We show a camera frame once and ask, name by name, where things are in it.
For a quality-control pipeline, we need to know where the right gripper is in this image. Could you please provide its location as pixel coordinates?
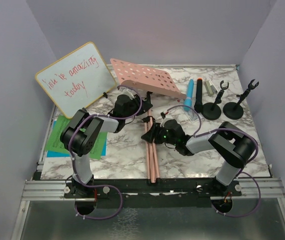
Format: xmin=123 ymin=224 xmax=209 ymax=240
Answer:
xmin=141 ymin=122 xmax=177 ymax=146

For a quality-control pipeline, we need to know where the pink music stand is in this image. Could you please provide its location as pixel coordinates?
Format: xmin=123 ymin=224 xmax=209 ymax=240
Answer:
xmin=110 ymin=58 xmax=187 ymax=184

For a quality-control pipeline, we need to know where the blue toy microphone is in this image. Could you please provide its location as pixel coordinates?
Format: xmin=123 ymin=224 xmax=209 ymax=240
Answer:
xmin=184 ymin=79 xmax=195 ymax=107

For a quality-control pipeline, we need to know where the black microphone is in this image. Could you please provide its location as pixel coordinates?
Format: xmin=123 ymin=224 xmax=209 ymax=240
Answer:
xmin=194 ymin=78 xmax=203 ymax=113

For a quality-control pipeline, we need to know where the black mic stand front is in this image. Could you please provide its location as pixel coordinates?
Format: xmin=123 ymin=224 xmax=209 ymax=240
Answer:
xmin=223 ymin=79 xmax=259 ymax=120

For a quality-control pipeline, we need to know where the green sheet music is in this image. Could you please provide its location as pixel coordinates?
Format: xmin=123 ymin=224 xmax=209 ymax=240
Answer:
xmin=44 ymin=114 xmax=108 ymax=161

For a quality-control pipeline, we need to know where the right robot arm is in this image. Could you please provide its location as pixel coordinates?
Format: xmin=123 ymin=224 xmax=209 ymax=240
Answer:
xmin=141 ymin=119 xmax=259 ymax=196

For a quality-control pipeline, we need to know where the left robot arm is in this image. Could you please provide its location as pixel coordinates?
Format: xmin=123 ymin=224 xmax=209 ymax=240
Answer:
xmin=60 ymin=91 xmax=153 ymax=198

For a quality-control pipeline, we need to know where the white remote packet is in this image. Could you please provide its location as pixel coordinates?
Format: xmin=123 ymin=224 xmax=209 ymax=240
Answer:
xmin=177 ymin=99 xmax=203 ymax=123

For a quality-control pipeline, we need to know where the grey eraser block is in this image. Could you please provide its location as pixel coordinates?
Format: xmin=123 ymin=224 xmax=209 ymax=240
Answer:
xmin=204 ymin=80 xmax=218 ymax=97

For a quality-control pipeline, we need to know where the yellow framed whiteboard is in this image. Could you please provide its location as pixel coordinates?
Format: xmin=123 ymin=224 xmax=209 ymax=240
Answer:
xmin=35 ymin=42 xmax=117 ymax=119

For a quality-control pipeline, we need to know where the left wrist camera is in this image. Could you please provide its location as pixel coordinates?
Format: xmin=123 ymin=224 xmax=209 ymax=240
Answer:
xmin=124 ymin=90 xmax=135 ymax=100

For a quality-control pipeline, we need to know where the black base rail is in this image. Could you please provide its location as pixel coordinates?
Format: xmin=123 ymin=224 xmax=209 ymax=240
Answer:
xmin=64 ymin=177 xmax=242 ymax=208

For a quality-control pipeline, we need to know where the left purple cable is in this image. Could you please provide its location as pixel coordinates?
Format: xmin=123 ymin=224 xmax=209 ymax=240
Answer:
xmin=67 ymin=85 xmax=143 ymax=221

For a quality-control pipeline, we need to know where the purple cable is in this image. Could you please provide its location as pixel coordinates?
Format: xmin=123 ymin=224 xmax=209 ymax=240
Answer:
xmin=166 ymin=104 xmax=262 ymax=218
xmin=67 ymin=85 xmax=143 ymax=221

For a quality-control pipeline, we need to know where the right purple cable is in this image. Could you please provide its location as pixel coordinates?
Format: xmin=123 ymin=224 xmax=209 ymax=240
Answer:
xmin=166 ymin=104 xmax=262 ymax=218

